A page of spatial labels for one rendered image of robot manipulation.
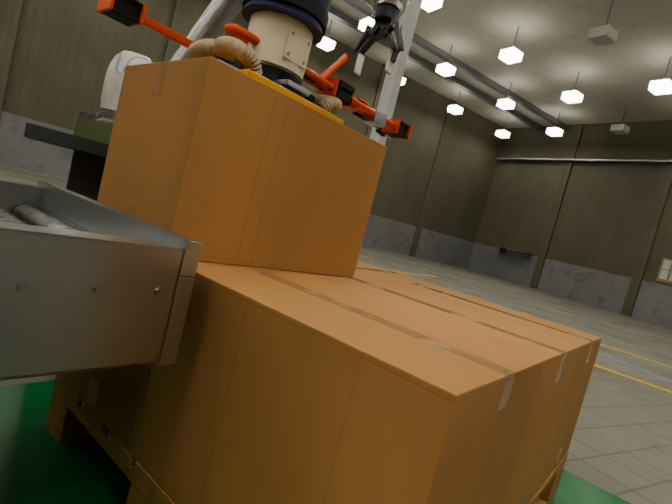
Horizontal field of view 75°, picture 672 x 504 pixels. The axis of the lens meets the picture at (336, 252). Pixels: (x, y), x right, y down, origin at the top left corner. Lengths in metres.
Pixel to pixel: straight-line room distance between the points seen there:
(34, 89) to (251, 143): 13.66
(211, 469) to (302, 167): 0.67
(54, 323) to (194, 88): 0.51
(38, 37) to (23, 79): 1.15
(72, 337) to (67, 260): 0.11
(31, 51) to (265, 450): 14.25
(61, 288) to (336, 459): 0.42
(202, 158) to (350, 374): 0.54
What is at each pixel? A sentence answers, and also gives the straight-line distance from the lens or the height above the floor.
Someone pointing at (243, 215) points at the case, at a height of 0.66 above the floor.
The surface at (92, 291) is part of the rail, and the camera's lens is 0.69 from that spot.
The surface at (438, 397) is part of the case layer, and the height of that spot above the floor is 0.53.
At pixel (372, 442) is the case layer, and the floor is 0.44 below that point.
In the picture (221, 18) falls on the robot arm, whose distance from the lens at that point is 1.93.
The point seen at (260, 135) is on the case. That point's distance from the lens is 1.01.
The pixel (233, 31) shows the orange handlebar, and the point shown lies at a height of 1.07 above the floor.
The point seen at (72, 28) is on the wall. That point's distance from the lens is 14.83.
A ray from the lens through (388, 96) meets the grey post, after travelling 4.50.
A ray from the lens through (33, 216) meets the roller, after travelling 1.20.
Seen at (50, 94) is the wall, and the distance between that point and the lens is 14.55.
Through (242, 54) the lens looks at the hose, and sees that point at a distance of 1.10.
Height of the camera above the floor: 0.70
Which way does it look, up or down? 4 degrees down
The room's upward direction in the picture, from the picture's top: 14 degrees clockwise
